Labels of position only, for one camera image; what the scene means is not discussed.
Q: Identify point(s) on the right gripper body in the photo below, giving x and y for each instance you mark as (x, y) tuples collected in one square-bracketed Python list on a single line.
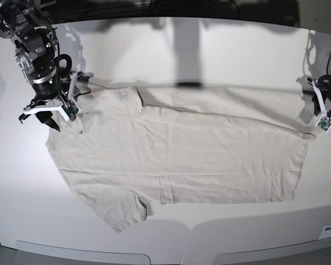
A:
[(69, 92)]

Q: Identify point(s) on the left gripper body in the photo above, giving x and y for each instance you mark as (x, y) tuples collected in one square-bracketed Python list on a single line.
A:
[(311, 108)]

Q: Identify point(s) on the beige T-shirt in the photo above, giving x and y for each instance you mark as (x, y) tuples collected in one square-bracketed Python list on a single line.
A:
[(120, 155)]

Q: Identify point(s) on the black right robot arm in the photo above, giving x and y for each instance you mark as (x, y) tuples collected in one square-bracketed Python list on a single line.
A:
[(45, 68)]

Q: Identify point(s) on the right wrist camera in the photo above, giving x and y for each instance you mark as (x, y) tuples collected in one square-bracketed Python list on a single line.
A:
[(71, 110)]

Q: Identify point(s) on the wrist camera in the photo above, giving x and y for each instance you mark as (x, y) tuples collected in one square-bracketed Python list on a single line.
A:
[(324, 122), (71, 110)]

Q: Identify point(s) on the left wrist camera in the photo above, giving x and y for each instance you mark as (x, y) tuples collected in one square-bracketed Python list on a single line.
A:
[(324, 122)]

